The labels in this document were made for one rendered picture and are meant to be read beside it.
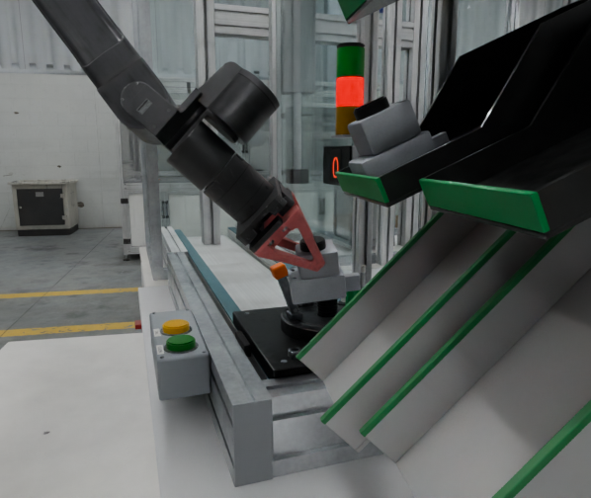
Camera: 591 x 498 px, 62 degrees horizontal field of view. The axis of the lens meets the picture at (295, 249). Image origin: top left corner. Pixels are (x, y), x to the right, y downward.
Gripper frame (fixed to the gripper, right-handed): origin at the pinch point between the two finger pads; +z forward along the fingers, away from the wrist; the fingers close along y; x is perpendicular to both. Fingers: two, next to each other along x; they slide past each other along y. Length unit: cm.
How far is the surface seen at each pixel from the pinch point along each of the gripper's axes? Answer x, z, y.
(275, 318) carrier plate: 14.6, 8.4, 16.1
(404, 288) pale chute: -5.3, 6.9, -7.8
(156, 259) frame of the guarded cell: 47, -5, 85
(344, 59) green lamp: -23.0, -8.8, 36.8
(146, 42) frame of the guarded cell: 3, -45, 94
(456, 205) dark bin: -12.9, -4.4, -25.1
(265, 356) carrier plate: 14.3, 5.5, 1.6
